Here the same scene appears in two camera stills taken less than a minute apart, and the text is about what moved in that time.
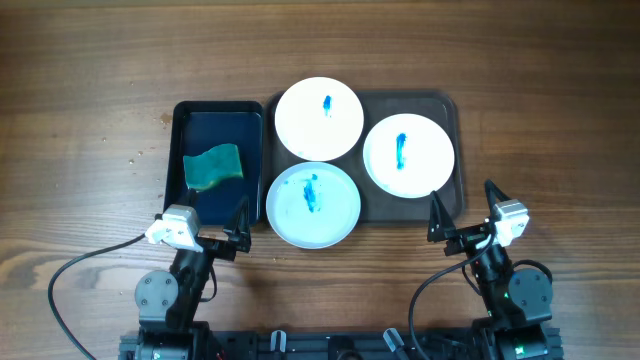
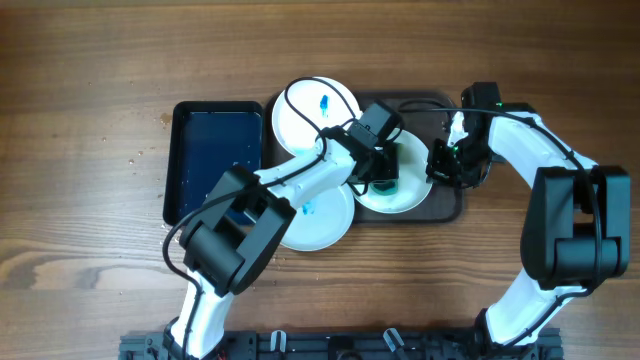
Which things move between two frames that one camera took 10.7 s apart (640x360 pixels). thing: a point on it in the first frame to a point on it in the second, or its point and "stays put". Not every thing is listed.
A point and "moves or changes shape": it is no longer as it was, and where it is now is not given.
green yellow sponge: (202, 170) to (385, 187)
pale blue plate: (313, 205) stays put
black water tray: (216, 149) stays put
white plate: (409, 155) moves or changes shape
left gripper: (237, 240) to (392, 157)
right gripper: (470, 238) to (441, 165)
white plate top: (319, 118) stays put
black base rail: (340, 345) stays put
